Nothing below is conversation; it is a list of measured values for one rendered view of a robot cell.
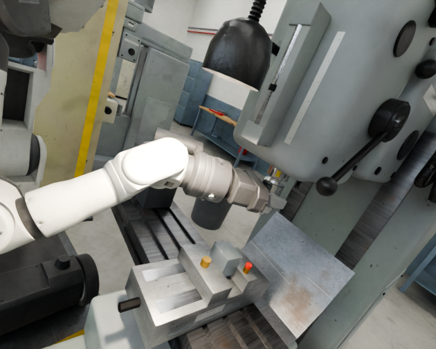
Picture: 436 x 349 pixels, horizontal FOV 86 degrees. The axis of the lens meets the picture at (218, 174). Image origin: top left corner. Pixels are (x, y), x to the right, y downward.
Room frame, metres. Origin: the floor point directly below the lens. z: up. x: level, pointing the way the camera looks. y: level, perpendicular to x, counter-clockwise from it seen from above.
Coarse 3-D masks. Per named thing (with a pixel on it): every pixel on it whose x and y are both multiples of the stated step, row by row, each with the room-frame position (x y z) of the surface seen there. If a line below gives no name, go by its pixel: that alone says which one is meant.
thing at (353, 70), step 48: (288, 0) 0.48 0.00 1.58; (336, 0) 0.41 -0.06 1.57; (384, 0) 0.36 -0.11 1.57; (432, 0) 0.41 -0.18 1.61; (336, 48) 0.38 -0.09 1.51; (384, 48) 0.37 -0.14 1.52; (336, 96) 0.36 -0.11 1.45; (384, 96) 0.42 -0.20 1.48; (240, 144) 0.47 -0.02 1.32; (288, 144) 0.39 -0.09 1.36; (336, 144) 0.38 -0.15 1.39
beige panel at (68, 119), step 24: (120, 0) 1.74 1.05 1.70; (96, 24) 1.67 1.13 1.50; (120, 24) 1.77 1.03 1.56; (72, 48) 1.59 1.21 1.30; (96, 48) 1.68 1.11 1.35; (72, 72) 1.60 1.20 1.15; (96, 72) 1.70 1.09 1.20; (48, 96) 1.53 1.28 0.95; (72, 96) 1.62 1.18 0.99; (96, 96) 1.72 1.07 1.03; (48, 120) 1.54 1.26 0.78; (72, 120) 1.64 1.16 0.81; (96, 120) 1.75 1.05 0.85; (48, 144) 1.55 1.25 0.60; (72, 144) 1.66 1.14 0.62; (96, 144) 1.77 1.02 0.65; (48, 168) 1.57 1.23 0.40; (72, 168) 1.68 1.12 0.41
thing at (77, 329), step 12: (72, 252) 0.93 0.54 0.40; (60, 312) 0.64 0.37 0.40; (72, 312) 0.66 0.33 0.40; (84, 312) 0.68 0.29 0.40; (36, 324) 0.57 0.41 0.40; (48, 324) 0.59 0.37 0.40; (60, 324) 0.60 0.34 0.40; (72, 324) 0.62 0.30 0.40; (84, 324) 0.64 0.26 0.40; (0, 336) 0.50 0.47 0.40; (12, 336) 0.52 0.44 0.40; (24, 336) 0.53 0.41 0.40; (36, 336) 0.54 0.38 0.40; (48, 336) 0.56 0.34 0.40; (60, 336) 0.57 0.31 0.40; (72, 336) 0.59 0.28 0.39; (0, 348) 0.47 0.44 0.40; (12, 348) 0.48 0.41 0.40; (24, 348) 0.50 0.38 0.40; (36, 348) 0.51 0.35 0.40
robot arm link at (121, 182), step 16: (144, 144) 0.36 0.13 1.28; (160, 144) 0.37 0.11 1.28; (176, 144) 0.38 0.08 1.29; (112, 160) 0.34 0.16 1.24; (128, 160) 0.33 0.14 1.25; (144, 160) 0.34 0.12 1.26; (160, 160) 0.35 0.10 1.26; (176, 160) 0.37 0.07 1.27; (112, 176) 0.32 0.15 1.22; (128, 176) 0.32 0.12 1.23; (144, 176) 0.33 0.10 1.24; (160, 176) 0.34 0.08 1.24; (128, 192) 0.32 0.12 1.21
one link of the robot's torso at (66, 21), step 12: (60, 0) 0.38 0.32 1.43; (72, 0) 0.39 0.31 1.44; (84, 0) 0.40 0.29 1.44; (96, 0) 0.41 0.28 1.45; (60, 12) 0.40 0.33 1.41; (72, 12) 0.41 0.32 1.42; (84, 12) 0.42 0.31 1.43; (60, 24) 0.42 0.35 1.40; (72, 24) 0.43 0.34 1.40; (36, 36) 0.50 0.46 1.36; (48, 36) 0.51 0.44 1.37
